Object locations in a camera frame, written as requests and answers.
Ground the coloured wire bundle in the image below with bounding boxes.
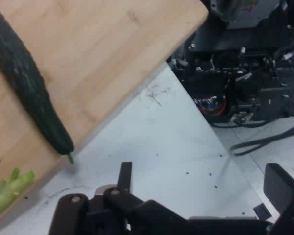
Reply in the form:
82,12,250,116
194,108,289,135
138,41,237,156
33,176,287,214
193,95,227,116

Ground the light green celery bunch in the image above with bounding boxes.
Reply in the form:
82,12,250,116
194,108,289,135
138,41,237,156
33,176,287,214
0,167,36,220

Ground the bamboo cutting board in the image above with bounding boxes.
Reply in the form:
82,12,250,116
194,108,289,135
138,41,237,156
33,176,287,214
0,0,210,235

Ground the grey floor cable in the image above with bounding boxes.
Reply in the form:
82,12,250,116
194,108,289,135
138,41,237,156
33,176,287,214
229,121,294,157

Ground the long dark green cucumber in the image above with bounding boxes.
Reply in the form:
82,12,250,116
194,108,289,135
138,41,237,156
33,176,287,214
0,0,75,165

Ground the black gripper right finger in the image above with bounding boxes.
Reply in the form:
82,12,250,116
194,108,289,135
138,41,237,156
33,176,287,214
263,163,294,235

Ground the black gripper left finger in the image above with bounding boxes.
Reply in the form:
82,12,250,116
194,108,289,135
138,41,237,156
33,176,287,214
49,161,190,235

